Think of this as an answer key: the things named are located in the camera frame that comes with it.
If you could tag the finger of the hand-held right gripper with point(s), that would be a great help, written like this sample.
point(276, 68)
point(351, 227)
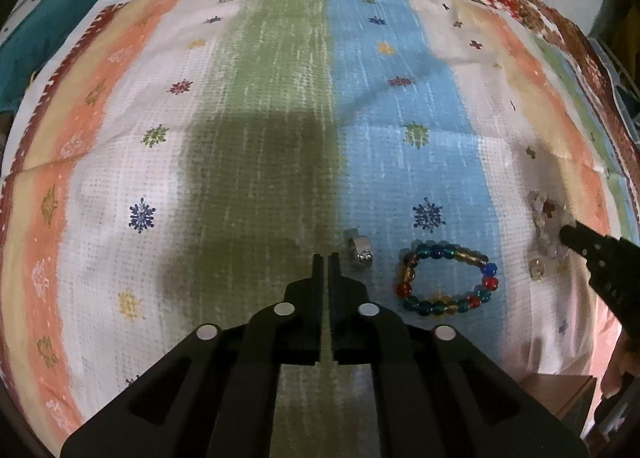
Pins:
point(605, 263)

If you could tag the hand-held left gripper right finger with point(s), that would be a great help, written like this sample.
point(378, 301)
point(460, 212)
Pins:
point(336, 288)

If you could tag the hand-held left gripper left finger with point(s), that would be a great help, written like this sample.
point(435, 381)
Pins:
point(316, 288)

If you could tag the small clear bead ornament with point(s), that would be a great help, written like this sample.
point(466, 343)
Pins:
point(537, 269)

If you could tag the teal pillow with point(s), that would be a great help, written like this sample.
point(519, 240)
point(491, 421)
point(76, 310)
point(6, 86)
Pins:
point(60, 18)

